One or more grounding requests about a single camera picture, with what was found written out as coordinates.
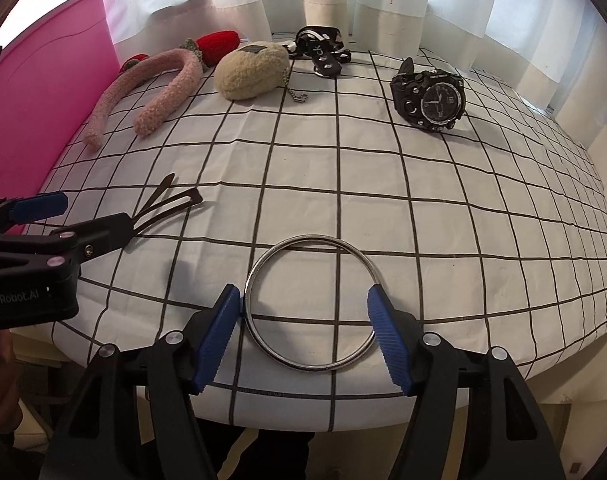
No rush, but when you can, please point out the pink fuzzy strawberry headband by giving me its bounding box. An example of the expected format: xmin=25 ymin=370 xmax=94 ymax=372
xmin=82 ymin=29 xmax=242 ymax=152

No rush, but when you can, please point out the plain silver bangle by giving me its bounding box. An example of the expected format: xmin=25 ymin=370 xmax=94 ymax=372
xmin=244 ymin=234 xmax=383 ymax=373

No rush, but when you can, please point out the black wrist watch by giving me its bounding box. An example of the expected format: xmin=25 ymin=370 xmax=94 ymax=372
xmin=390 ymin=58 xmax=466 ymax=131

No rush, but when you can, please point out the left hand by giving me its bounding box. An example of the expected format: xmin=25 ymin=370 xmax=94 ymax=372
xmin=0 ymin=330 xmax=22 ymax=434

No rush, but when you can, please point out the pink plastic bin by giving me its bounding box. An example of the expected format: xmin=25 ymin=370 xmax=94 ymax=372
xmin=0 ymin=0 xmax=122 ymax=236

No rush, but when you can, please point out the white black grid bedsheet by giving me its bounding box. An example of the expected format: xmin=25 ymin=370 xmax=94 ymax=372
xmin=22 ymin=34 xmax=607 ymax=434

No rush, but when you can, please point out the cream fluffy round pouch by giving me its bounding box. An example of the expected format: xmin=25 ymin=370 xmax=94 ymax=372
xmin=214 ymin=41 xmax=289 ymax=101

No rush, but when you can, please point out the white curtain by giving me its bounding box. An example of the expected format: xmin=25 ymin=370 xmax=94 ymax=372
xmin=106 ymin=0 xmax=607 ymax=148

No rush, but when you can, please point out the black white bow hair tie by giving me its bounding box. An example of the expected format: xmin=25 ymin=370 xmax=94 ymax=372
xmin=284 ymin=25 xmax=353 ymax=79

